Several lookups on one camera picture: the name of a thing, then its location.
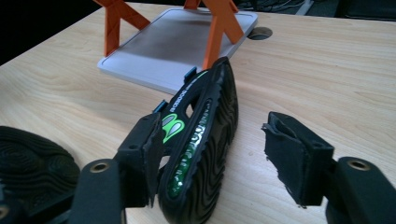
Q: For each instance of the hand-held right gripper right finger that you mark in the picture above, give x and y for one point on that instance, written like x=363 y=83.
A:
x=295 y=161

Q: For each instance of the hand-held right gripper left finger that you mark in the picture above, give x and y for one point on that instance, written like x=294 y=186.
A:
x=141 y=149

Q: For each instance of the black sandal with green logo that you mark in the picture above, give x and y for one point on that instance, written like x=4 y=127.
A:
x=202 y=140

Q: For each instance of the white tray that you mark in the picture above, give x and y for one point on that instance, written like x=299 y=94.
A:
x=174 y=49

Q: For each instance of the orange stand legs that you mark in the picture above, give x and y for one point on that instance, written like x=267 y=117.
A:
x=218 y=34

